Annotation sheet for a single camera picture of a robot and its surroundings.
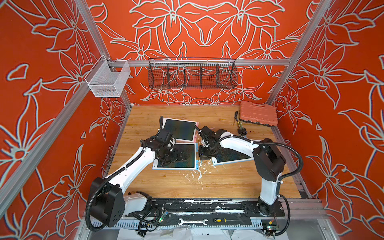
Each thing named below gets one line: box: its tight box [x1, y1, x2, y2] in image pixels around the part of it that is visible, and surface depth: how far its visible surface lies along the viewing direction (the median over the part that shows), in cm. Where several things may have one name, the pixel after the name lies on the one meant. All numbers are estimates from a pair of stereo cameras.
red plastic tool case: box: [239, 101, 278, 127], surface depth 109 cm
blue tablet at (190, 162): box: [152, 142, 199, 171], surface depth 90 cm
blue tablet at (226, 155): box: [211, 147, 254, 166], surface depth 92 cm
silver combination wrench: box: [177, 218, 208, 225], surface depth 71 cm
